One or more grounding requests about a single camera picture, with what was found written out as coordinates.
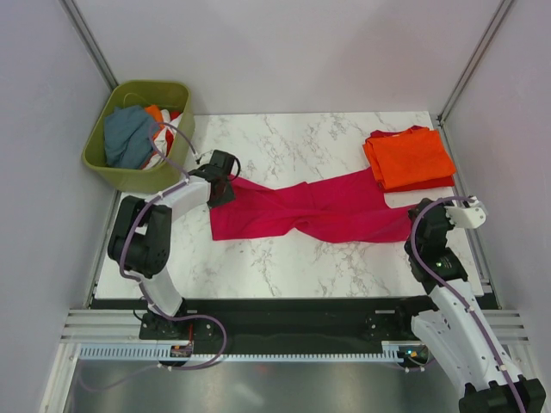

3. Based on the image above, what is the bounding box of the grey blue t shirt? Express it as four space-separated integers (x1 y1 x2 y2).
103 105 157 170

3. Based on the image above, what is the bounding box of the magenta t shirt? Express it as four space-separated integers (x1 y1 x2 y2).
210 169 411 243

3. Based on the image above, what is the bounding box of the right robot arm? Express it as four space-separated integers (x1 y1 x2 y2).
393 196 547 412

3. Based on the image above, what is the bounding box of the aluminium frame post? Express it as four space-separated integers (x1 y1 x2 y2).
436 0 517 126
59 0 119 90

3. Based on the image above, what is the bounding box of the folded orange t shirt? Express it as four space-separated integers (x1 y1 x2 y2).
362 129 456 190

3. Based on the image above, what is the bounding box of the folded red t shirt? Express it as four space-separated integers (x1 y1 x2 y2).
366 125 456 193

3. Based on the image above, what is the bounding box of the left aluminium frame post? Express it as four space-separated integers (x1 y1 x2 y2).
59 0 119 90

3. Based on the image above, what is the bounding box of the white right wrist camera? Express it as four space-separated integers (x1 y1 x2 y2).
444 196 487 230

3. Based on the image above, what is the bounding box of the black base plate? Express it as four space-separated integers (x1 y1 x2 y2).
138 296 436 356

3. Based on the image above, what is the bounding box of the white slotted cable duct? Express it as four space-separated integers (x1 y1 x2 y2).
78 342 419 363

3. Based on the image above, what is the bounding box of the aluminium rail profile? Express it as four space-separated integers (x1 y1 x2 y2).
61 310 529 344

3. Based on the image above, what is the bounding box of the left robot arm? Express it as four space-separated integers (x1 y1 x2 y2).
107 150 241 338

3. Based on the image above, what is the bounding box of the right aluminium frame post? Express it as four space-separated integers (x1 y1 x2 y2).
436 0 517 126

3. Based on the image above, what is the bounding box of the white orange t shirt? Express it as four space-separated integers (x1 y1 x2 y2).
142 105 183 170

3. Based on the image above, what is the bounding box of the olive green plastic bin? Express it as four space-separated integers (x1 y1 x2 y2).
82 80 195 194

